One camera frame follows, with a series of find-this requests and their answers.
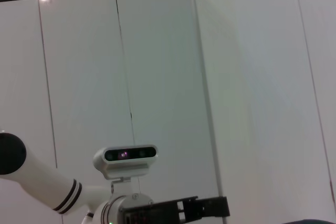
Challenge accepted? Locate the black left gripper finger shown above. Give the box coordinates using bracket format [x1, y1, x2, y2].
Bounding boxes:
[181, 196, 230, 221]

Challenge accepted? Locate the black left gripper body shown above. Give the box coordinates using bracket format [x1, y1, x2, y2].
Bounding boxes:
[122, 199, 185, 224]

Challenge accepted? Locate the tall white cabinet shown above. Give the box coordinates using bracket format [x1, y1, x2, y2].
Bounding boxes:
[0, 0, 224, 224]

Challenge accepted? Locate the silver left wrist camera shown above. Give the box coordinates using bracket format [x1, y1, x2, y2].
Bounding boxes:
[92, 144, 159, 183]

